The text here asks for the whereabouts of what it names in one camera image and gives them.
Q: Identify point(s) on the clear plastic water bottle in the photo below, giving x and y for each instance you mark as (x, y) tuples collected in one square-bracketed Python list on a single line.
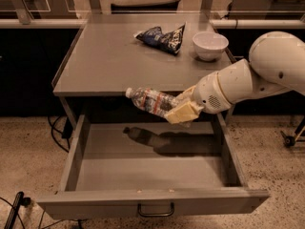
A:
[(152, 101)]

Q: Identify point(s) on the black wheeled stand base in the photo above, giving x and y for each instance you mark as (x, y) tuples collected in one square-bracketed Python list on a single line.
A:
[(297, 137)]

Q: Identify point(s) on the black drawer handle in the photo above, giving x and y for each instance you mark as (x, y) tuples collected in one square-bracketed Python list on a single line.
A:
[(155, 211)]

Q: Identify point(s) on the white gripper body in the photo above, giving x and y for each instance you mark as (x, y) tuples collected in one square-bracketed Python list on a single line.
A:
[(208, 93)]

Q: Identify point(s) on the grey metal cabinet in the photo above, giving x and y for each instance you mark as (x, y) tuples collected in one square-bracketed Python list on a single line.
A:
[(107, 59)]

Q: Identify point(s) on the black chair back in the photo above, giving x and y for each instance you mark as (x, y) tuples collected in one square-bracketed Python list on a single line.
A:
[(164, 6)]

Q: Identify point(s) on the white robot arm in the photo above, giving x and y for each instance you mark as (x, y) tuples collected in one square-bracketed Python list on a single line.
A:
[(276, 65)]

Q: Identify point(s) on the white horizontal rail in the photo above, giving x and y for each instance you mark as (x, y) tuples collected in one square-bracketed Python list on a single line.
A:
[(218, 24)]

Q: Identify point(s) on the white ceramic bowl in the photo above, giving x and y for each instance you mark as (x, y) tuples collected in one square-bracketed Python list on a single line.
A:
[(209, 45)]

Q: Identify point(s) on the blue crumpled chip bag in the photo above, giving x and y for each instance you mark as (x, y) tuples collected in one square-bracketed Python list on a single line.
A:
[(169, 42)]

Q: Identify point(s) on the black power strip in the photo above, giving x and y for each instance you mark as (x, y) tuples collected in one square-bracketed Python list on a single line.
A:
[(20, 200)]

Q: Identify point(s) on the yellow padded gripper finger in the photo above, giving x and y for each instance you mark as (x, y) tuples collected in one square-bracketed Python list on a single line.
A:
[(186, 94), (184, 112)]

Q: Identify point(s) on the open grey top drawer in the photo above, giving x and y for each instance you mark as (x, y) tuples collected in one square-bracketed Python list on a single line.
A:
[(112, 167)]

